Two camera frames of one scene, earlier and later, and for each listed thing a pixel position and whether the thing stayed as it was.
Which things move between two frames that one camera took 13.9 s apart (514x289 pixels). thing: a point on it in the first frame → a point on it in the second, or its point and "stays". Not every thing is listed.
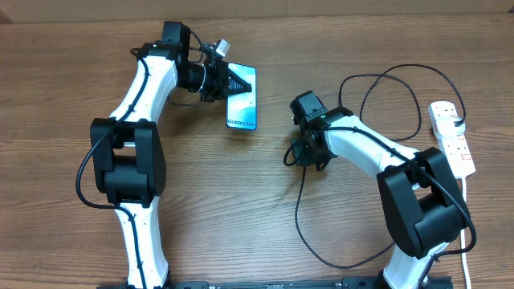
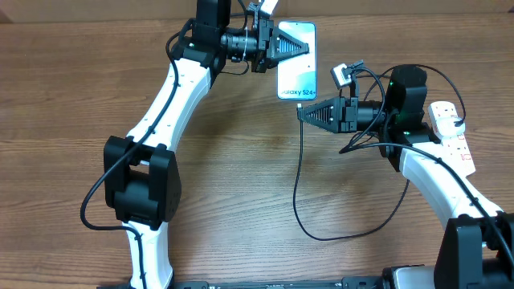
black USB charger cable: [418, 110] → [452, 76]
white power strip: [455, 148] stays
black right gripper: [303, 159] → [339, 107]
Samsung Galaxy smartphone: [242, 109] → [296, 78]
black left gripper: [222, 74] → [267, 33]
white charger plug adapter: [446, 126] stays
